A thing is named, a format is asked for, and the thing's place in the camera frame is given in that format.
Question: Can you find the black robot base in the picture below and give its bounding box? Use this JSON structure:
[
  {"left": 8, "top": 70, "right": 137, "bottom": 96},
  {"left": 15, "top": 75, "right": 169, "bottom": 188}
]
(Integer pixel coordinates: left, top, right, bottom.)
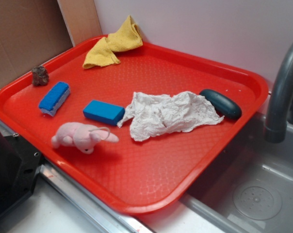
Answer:
[{"left": 0, "top": 132, "right": 43, "bottom": 218}]

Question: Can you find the brown rock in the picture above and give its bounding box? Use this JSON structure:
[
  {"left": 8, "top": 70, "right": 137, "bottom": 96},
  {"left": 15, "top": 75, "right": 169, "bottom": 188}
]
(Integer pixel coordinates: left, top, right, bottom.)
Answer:
[{"left": 32, "top": 66, "right": 49, "bottom": 86}]

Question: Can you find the crumpled white paper towel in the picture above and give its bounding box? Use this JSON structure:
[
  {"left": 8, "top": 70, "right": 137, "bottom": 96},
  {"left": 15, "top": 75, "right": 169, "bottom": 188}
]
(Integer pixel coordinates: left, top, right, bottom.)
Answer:
[{"left": 117, "top": 91, "right": 224, "bottom": 142}]

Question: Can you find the red plastic tray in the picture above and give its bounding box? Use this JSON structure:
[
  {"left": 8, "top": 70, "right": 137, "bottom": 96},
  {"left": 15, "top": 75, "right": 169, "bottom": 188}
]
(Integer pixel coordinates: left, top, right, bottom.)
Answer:
[{"left": 0, "top": 37, "right": 268, "bottom": 216}]

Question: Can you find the blue rectangular block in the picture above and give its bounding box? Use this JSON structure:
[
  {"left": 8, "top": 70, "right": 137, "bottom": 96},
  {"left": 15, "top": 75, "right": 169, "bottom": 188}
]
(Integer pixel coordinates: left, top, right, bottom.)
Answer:
[{"left": 83, "top": 100, "right": 125, "bottom": 126}]

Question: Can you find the pink plush toy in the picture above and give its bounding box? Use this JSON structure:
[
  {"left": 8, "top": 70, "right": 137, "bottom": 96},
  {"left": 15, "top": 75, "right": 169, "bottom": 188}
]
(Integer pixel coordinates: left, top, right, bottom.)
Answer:
[{"left": 51, "top": 122, "right": 119, "bottom": 154}]

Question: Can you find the dark green oval soap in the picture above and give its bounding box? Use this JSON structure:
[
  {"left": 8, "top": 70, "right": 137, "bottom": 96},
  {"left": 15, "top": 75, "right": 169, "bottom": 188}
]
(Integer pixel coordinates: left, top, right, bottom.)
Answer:
[{"left": 199, "top": 89, "right": 242, "bottom": 120}]

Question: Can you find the yellow cloth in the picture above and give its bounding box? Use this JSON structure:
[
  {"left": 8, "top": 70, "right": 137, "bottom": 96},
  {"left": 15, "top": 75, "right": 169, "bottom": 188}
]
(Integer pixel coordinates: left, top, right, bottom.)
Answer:
[{"left": 82, "top": 16, "right": 143, "bottom": 69}]

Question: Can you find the blue sponge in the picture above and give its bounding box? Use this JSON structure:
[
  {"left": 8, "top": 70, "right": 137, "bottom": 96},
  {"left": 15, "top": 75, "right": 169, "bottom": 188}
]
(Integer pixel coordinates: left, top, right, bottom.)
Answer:
[{"left": 38, "top": 82, "right": 70, "bottom": 117}]

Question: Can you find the grey sink basin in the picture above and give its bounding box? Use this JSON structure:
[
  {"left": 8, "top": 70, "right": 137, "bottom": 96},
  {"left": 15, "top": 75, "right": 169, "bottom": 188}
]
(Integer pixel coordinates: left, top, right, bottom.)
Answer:
[{"left": 181, "top": 114, "right": 293, "bottom": 233}]

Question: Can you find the brown cardboard panel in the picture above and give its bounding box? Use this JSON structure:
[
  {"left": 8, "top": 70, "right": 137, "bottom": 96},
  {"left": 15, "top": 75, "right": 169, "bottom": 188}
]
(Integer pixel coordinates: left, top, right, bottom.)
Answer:
[{"left": 0, "top": 0, "right": 102, "bottom": 89}]

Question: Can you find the grey faucet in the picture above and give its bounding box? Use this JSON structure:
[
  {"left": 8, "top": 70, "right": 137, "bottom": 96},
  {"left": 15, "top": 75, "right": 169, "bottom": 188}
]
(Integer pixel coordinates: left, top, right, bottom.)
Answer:
[{"left": 263, "top": 43, "right": 293, "bottom": 143}]

